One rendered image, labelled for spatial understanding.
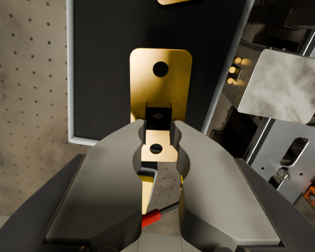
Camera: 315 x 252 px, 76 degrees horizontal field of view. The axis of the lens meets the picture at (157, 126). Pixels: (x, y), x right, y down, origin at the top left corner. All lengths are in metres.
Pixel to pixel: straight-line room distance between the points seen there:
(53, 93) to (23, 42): 0.16
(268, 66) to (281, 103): 0.05
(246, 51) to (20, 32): 0.62
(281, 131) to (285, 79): 0.20
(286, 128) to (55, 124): 0.70
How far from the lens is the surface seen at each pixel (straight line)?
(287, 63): 0.28
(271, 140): 0.47
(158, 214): 0.39
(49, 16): 0.70
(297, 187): 0.60
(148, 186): 0.26
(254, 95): 0.28
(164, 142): 0.15
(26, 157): 0.95
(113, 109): 0.20
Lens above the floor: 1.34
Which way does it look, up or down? 61 degrees down
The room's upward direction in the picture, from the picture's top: 178 degrees clockwise
